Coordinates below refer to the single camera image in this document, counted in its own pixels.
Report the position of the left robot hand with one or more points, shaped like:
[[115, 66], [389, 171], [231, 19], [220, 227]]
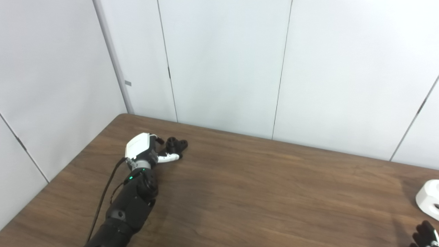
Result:
[[139, 145]]

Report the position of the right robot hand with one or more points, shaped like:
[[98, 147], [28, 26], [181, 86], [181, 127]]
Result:
[[427, 236]]

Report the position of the black flanged holder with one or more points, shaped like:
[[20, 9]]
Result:
[[176, 144]]

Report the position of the round white piece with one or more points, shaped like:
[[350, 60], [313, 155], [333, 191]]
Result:
[[430, 197]]

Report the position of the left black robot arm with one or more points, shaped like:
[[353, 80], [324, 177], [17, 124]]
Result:
[[132, 206]]

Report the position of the grey wall corner post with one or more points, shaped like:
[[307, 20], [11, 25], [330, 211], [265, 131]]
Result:
[[115, 58]]

